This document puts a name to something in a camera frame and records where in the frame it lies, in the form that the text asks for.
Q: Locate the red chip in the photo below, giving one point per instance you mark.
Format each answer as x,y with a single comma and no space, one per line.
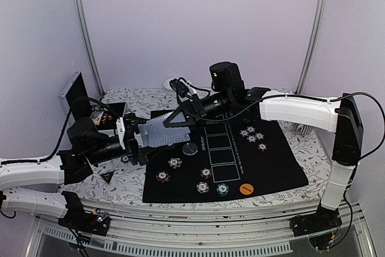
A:
163,177
262,147
205,173

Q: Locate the black triangular marker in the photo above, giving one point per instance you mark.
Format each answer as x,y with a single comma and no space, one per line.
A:
107,177

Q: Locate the silver poker chip case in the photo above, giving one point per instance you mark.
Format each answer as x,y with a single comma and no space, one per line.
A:
74,89

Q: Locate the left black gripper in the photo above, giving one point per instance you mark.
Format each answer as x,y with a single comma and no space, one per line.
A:
131,144

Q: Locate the green poker chip stack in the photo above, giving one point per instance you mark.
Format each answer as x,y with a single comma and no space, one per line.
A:
124,159

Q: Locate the orange big blind button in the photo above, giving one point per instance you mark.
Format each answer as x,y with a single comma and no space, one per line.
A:
246,189

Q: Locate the blue card deck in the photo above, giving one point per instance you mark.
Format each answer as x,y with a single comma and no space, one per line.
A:
154,134

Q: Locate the right aluminium frame post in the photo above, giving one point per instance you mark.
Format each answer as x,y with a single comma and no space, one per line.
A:
317,19

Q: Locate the left aluminium frame post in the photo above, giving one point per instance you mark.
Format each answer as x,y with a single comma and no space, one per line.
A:
80,12

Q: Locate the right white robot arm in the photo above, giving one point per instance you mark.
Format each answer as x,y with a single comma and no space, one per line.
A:
335,115

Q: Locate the white ribbed cup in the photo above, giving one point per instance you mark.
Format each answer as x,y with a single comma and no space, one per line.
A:
302,129

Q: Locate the black poker mat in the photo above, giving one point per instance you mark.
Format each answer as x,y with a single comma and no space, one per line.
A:
232,160

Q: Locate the white chip cluster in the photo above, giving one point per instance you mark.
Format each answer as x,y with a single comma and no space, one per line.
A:
251,129
251,138
260,136

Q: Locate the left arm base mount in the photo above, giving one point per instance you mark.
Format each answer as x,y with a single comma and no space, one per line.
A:
96,222

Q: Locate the clear dealer button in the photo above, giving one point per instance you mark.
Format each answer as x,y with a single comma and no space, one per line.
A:
189,149

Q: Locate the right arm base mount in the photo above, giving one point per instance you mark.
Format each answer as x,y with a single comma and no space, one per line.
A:
321,220

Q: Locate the white ceramic bowl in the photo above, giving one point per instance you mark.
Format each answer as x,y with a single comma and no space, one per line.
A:
167,82

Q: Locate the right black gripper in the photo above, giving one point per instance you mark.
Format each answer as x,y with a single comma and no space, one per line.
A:
187,107

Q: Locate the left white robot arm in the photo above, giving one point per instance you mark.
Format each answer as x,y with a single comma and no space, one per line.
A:
17,175

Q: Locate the aluminium frame post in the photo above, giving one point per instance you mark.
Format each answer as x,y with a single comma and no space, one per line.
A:
80,12
317,19

